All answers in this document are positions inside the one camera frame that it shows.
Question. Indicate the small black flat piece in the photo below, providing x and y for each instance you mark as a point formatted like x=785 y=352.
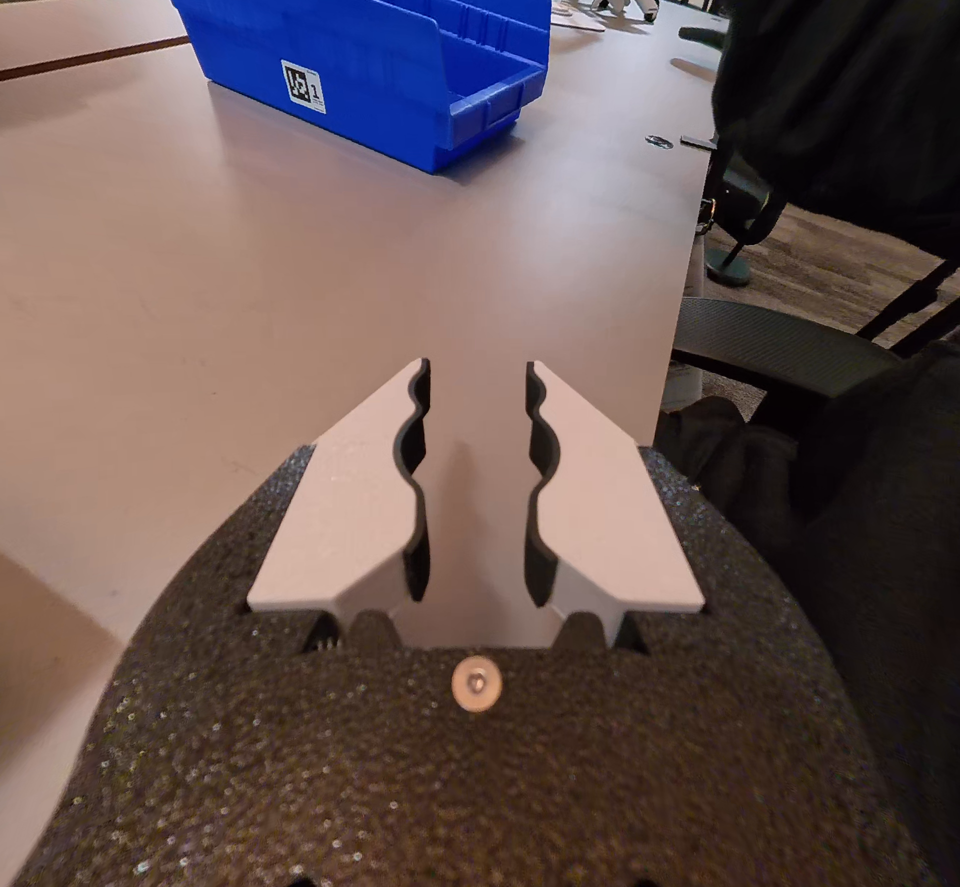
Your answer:
x=697 y=142

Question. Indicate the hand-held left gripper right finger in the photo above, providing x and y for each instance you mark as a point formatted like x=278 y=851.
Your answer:
x=607 y=519

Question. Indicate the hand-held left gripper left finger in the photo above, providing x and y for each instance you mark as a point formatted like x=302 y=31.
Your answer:
x=337 y=527

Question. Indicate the black round stand base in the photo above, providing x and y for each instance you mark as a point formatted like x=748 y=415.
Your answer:
x=727 y=268

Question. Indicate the person's black jacket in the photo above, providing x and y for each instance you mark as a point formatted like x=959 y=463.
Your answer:
x=847 y=62

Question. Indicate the small round metal piece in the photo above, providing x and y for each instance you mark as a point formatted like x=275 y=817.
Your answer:
x=659 y=141

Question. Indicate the blue plastic bin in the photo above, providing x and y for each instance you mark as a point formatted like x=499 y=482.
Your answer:
x=352 y=24

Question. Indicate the black mesh chair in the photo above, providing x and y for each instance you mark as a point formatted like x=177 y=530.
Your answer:
x=772 y=343

